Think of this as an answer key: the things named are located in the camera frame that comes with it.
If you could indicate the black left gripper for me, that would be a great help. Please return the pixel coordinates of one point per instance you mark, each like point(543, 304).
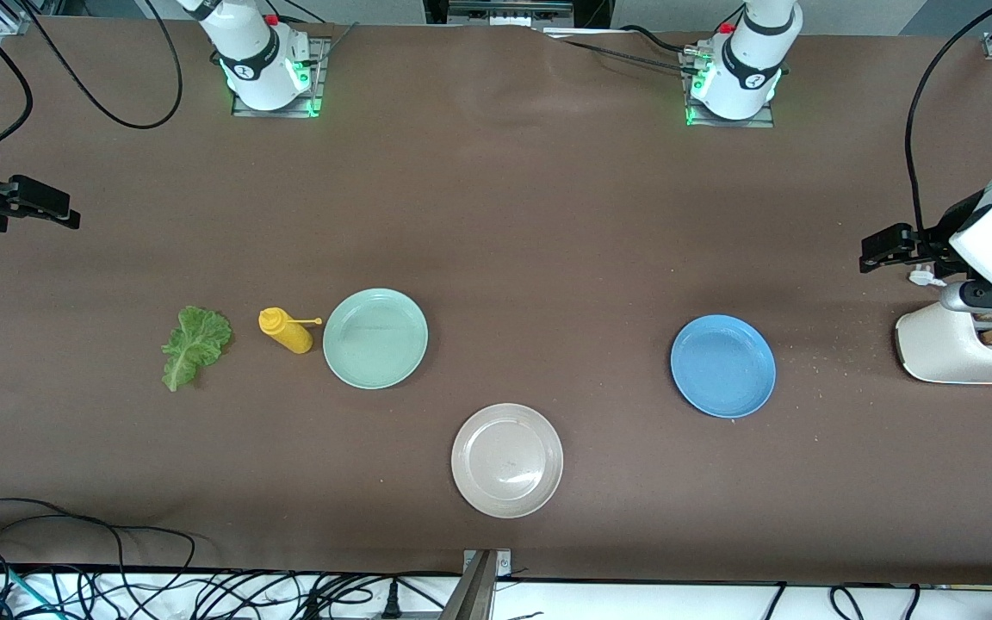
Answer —
point(944, 233)

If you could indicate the green lettuce leaf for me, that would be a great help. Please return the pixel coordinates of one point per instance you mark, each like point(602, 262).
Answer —
point(195, 340)

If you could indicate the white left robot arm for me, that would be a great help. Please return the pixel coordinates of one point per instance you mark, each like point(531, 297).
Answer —
point(750, 69)

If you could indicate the blue plate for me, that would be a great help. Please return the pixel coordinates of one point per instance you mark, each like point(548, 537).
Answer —
point(723, 366)

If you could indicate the mint green plate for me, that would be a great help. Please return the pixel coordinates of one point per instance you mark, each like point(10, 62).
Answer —
point(375, 338)

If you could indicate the beige plate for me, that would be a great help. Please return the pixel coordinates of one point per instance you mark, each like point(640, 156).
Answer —
point(507, 461)

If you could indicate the white toaster power plug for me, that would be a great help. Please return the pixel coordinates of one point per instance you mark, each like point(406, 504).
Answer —
point(922, 277)

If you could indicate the white toaster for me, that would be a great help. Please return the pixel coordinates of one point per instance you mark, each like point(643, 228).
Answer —
point(935, 349)

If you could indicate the yellow mustard squeeze bottle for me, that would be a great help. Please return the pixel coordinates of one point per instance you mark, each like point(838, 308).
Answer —
point(294, 337)

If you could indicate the white power strip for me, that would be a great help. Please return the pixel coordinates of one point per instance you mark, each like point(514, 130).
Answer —
point(509, 12)

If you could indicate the black power plug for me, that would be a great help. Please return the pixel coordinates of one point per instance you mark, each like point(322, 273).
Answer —
point(391, 601)

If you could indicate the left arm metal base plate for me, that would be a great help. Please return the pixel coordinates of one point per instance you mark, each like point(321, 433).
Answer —
point(733, 124)

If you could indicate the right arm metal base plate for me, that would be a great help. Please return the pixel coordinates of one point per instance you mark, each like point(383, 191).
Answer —
point(320, 77)

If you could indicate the aluminium frame beam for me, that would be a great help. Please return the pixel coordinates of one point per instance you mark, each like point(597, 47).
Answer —
point(474, 590)

